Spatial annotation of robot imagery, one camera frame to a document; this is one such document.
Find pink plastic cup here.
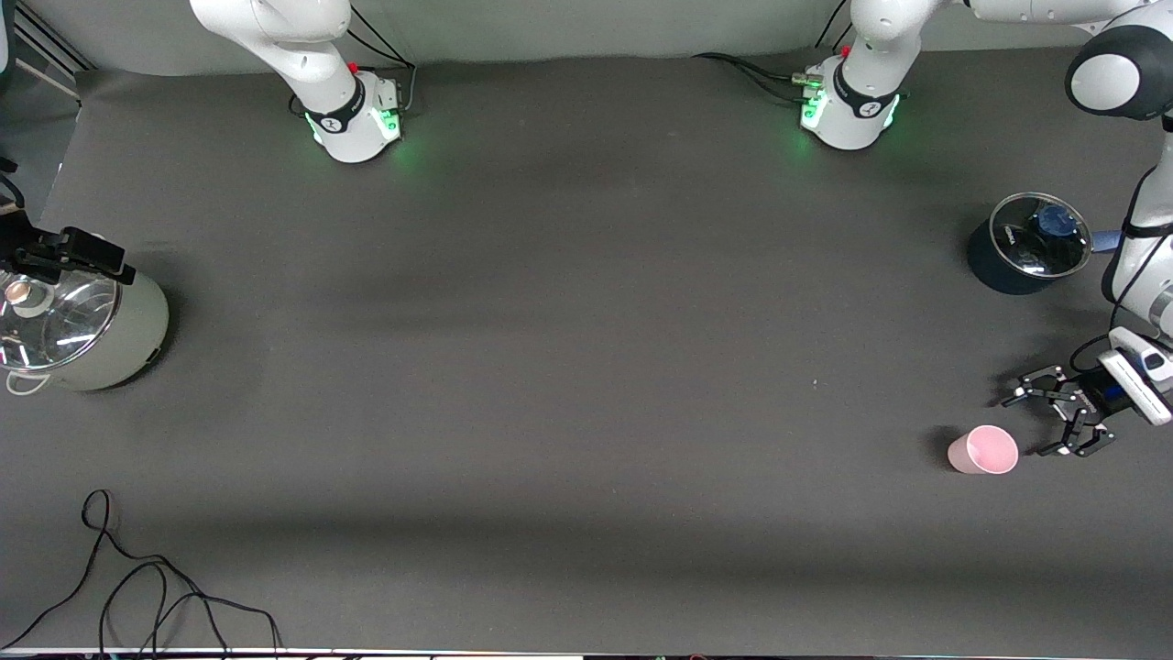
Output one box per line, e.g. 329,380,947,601
948,424,1020,476

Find grey-green cooking pot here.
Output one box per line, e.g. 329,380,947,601
0,266,171,397

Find glass lid with beige knob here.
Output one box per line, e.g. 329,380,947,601
0,270,122,373

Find dark blue saucepan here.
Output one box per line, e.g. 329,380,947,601
967,192,1124,296

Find glass lid with blue knob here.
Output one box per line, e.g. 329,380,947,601
992,192,1094,279

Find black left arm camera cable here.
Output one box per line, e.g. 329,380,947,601
1069,165,1173,379

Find metal frame rail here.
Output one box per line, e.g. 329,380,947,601
11,0,94,76

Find thin black loose cable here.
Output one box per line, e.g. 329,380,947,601
0,489,283,655

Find black right arm base cables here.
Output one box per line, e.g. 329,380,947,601
346,5,419,116

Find black arm base cables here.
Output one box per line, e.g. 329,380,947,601
346,5,419,116
692,18,849,107

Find black left arm base cables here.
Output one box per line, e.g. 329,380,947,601
692,18,849,107

